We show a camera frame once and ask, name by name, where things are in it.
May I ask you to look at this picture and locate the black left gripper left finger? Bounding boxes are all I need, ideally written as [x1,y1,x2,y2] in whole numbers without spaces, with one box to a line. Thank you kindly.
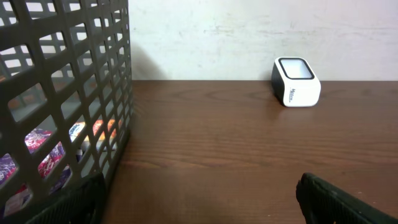
[25,173,106,224]

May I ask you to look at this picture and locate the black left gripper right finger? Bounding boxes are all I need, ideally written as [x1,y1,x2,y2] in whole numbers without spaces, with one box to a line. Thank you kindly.
[296,172,397,224]

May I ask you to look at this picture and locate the small orange juice carton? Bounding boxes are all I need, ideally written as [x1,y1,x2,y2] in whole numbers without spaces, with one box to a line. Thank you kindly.
[70,119,122,150]

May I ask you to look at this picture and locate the purple snack packet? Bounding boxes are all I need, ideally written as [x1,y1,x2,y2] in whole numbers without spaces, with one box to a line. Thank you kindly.
[0,129,81,215]

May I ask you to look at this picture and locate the grey plastic mesh basket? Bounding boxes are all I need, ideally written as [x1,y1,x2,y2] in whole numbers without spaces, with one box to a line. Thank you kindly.
[1,0,134,223]

